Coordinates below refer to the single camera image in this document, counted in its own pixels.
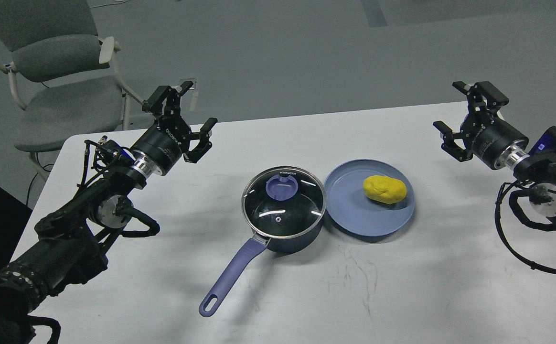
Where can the dark pot with purple handle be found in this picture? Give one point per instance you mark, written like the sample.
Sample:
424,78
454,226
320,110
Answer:
253,247

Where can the silver floor socket plate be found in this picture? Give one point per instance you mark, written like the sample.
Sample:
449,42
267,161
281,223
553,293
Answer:
190,93

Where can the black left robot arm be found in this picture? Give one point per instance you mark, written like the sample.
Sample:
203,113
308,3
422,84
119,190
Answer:
73,241

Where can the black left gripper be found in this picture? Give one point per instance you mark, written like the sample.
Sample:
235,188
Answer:
169,138

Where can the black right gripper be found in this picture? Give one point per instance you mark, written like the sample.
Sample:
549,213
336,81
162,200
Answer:
486,135

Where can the yellow potato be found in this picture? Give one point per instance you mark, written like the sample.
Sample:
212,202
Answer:
384,189

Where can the glass pot lid purple knob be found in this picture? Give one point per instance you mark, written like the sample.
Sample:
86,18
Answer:
284,202

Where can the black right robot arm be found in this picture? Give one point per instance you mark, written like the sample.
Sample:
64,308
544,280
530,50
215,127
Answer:
532,194

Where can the blue round plate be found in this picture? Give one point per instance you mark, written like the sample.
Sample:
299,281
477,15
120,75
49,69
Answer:
355,213

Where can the grey office chair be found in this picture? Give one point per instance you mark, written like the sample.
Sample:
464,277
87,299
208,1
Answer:
50,39

